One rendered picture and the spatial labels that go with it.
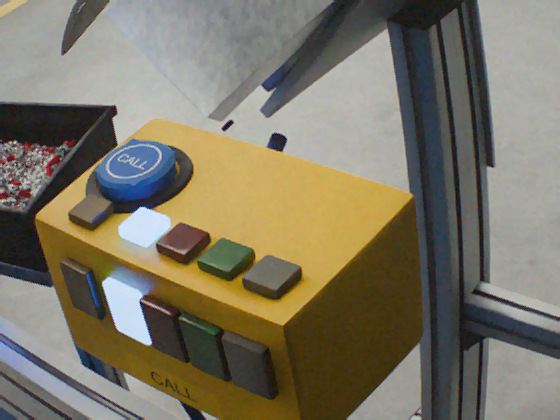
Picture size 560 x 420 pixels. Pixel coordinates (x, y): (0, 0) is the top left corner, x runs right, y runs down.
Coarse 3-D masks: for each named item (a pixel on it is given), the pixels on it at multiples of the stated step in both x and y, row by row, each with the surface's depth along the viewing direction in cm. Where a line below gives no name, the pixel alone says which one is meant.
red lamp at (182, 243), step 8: (184, 224) 53; (168, 232) 52; (176, 232) 52; (184, 232) 52; (192, 232) 52; (200, 232) 52; (160, 240) 52; (168, 240) 52; (176, 240) 52; (184, 240) 52; (192, 240) 52; (200, 240) 52; (208, 240) 52; (160, 248) 52; (168, 248) 51; (176, 248) 51; (184, 248) 51; (192, 248) 51; (200, 248) 52; (168, 256) 52; (176, 256) 51; (184, 256) 51; (192, 256) 51
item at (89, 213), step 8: (88, 200) 55; (96, 200) 55; (104, 200) 55; (72, 208) 55; (80, 208) 55; (88, 208) 55; (96, 208) 55; (104, 208) 54; (112, 208) 55; (72, 216) 55; (80, 216) 54; (88, 216) 54; (96, 216) 54; (104, 216) 54; (80, 224) 54; (88, 224) 54; (96, 224) 54
